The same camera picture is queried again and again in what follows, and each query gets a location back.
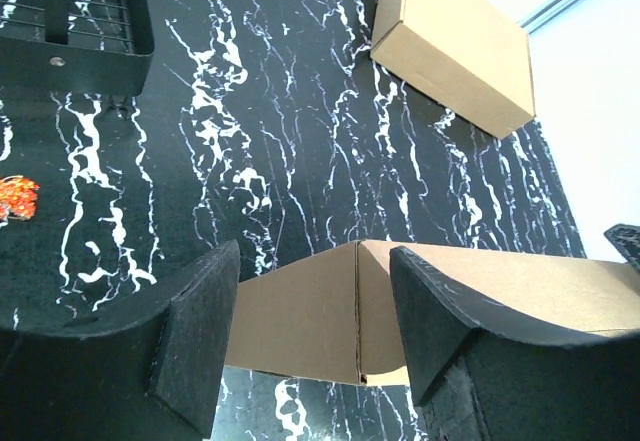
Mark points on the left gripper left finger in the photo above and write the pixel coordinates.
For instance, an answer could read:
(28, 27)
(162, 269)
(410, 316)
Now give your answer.
(146, 367)

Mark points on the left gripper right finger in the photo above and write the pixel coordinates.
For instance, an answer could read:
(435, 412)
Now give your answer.
(480, 370)

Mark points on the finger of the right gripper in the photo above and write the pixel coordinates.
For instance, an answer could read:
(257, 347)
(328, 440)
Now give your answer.
(626, 239)

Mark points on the brown cardboard box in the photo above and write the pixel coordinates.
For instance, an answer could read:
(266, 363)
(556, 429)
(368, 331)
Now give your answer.
(332, 316)
(465, 54)

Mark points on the closed brown cardboard box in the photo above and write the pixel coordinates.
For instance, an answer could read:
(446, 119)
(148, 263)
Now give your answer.
(465, 54)

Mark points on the small orange flower toy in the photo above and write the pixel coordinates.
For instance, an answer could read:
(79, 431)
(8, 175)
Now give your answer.
(18, 198)

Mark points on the black wire dish rack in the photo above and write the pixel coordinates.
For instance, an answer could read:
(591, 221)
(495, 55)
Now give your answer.
(92, 46)

